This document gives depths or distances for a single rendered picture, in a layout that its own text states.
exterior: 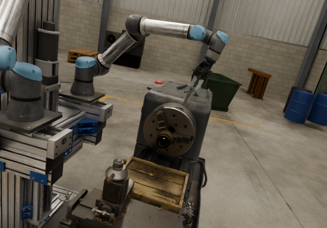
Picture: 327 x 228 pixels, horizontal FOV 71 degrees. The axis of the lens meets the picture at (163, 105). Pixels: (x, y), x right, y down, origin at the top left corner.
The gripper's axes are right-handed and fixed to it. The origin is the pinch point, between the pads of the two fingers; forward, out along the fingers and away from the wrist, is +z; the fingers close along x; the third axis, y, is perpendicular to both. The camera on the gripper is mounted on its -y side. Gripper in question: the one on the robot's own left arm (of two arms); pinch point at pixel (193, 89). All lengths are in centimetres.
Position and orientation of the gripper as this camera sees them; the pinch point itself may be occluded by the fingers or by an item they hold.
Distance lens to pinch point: 136.5
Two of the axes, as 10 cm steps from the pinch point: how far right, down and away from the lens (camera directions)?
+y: 4.3, -1.2, 8.9
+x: -8.0, -5.1, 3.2
